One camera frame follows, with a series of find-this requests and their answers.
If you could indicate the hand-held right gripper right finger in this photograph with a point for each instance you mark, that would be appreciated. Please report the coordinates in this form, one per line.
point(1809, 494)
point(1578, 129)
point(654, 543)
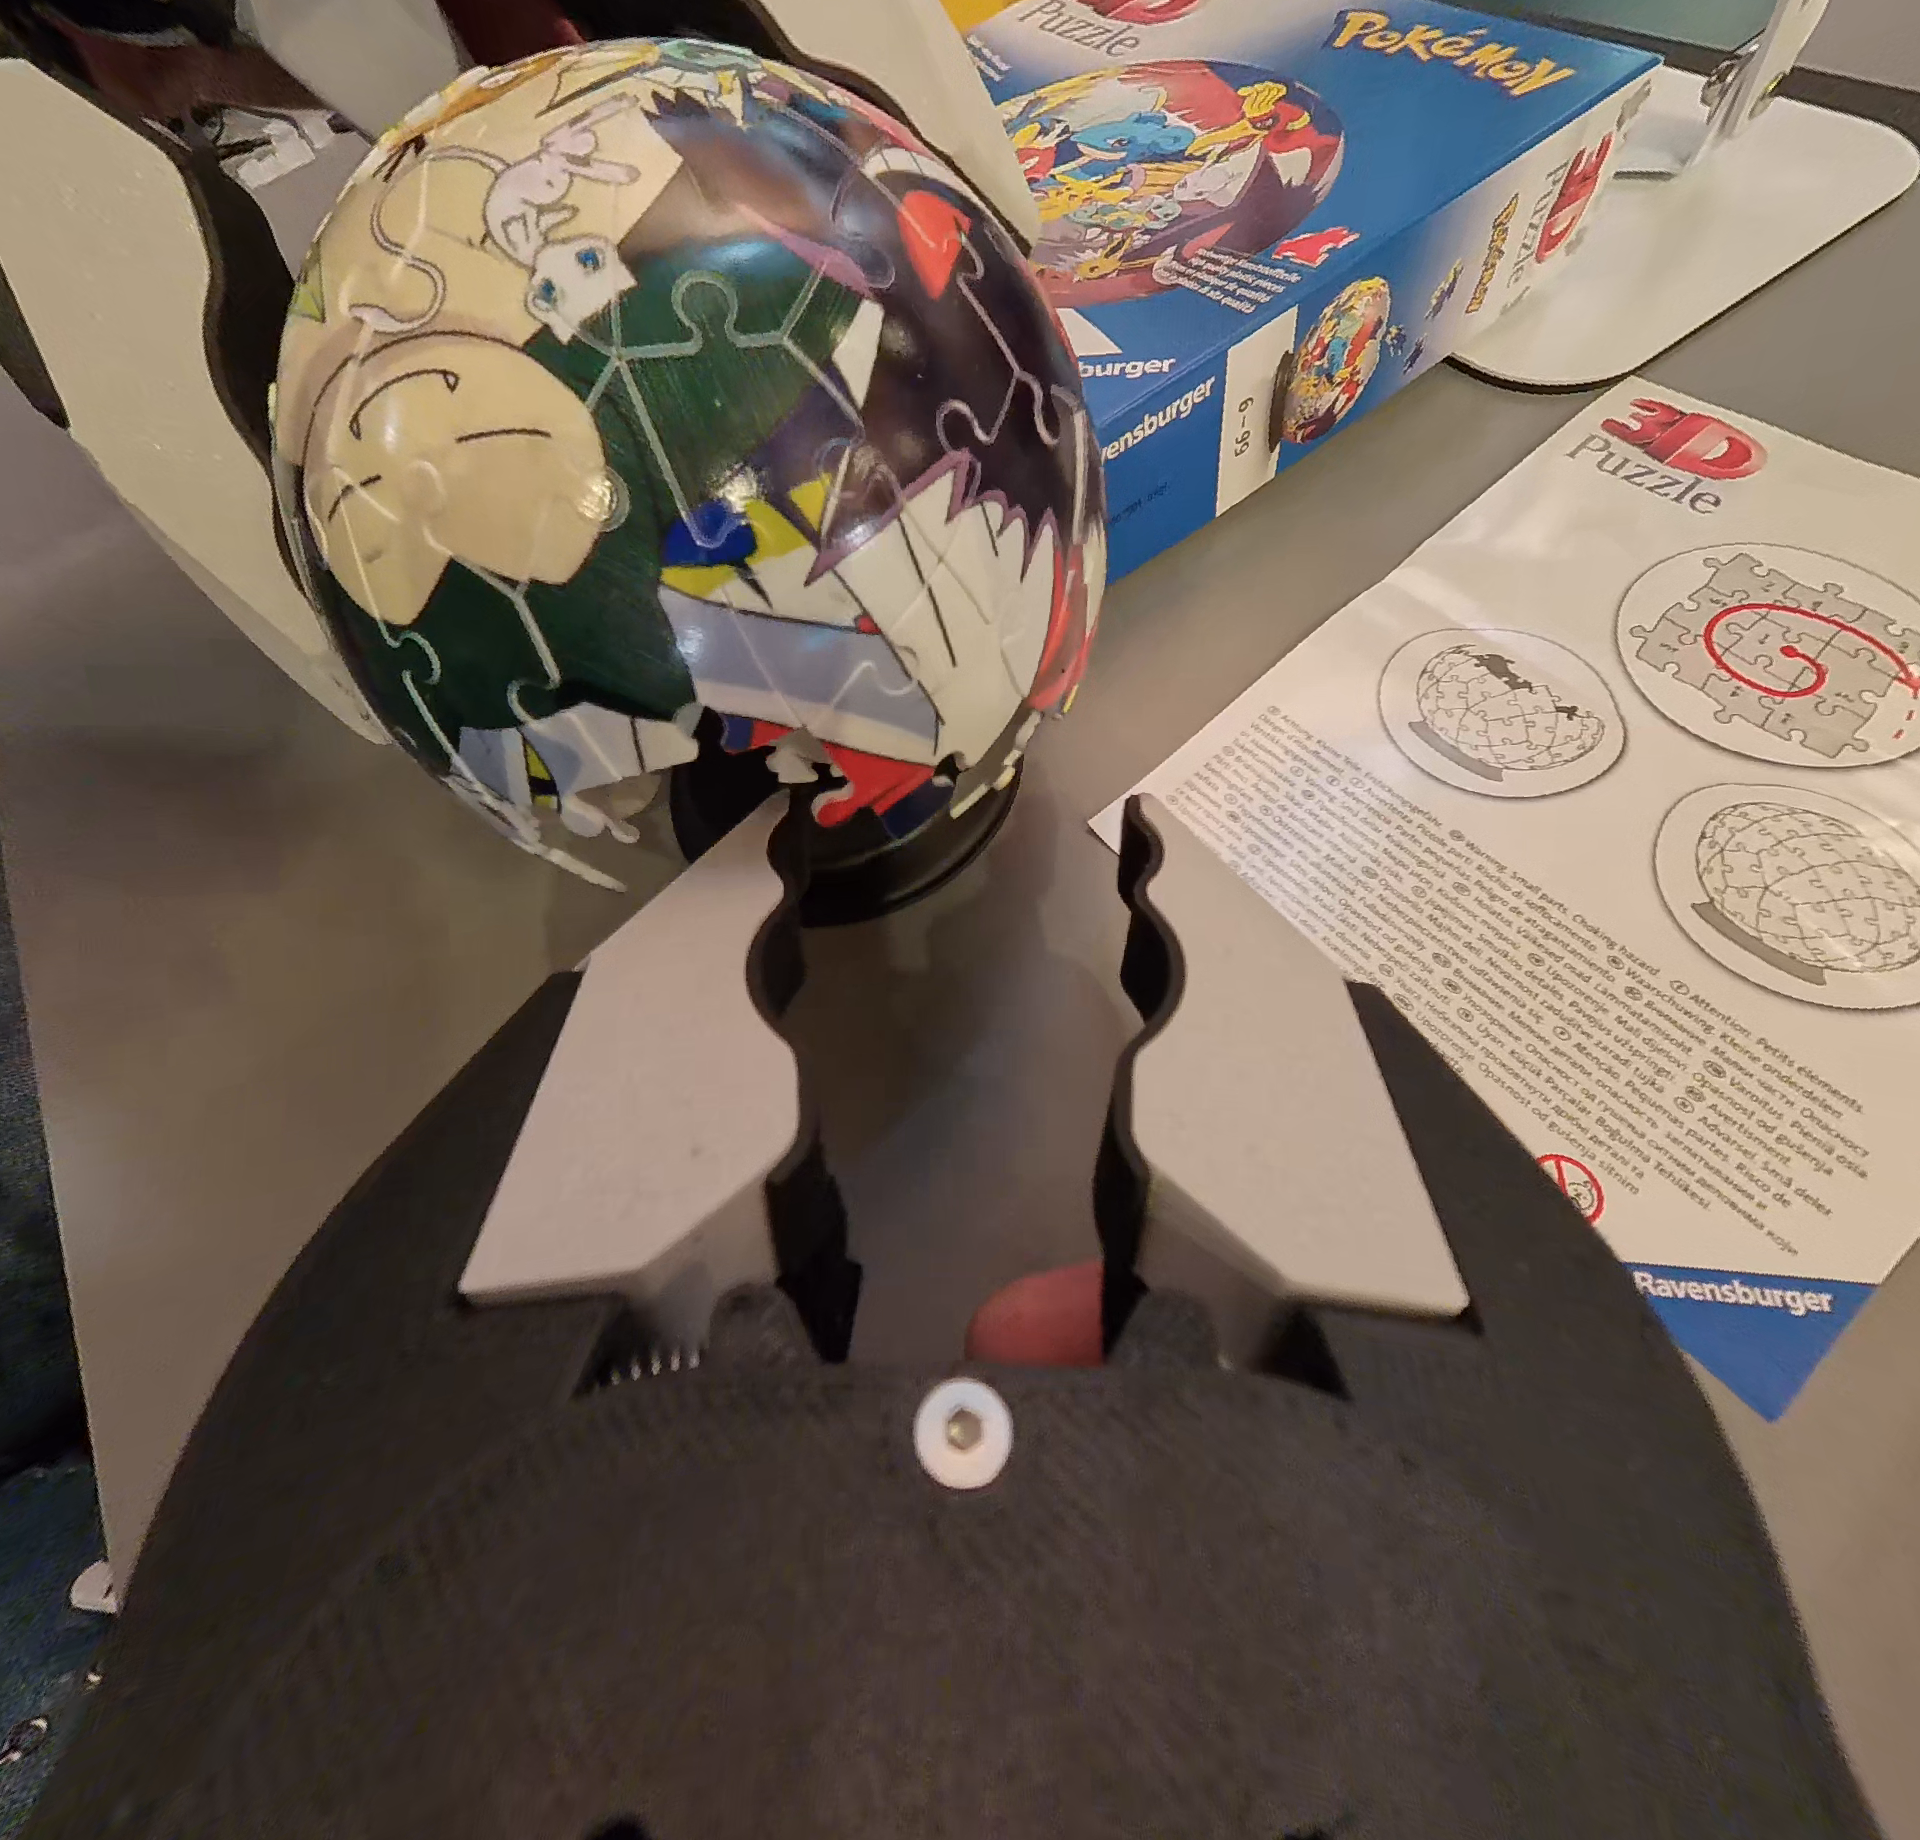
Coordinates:
point(1290, 1150)

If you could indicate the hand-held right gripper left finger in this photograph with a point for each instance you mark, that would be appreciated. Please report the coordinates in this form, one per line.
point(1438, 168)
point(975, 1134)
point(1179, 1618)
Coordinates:
point(644, 1120)

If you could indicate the colourful puzzle ball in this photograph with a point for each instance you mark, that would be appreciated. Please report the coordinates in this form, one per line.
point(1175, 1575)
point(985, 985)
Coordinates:
point(674, 445)

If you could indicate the black ball stand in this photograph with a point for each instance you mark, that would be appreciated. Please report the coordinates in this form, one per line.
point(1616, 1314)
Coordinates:
point(901, 881)

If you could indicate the blue puzzle box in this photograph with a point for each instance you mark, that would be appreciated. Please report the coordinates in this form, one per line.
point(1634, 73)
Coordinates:
point(1351, 144)

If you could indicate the white instruction sheet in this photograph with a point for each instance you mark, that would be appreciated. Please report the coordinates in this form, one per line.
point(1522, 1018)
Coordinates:
point(1501, 895)

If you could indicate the white metal stand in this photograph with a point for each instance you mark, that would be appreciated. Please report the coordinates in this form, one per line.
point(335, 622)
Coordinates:
point(1725, 250)

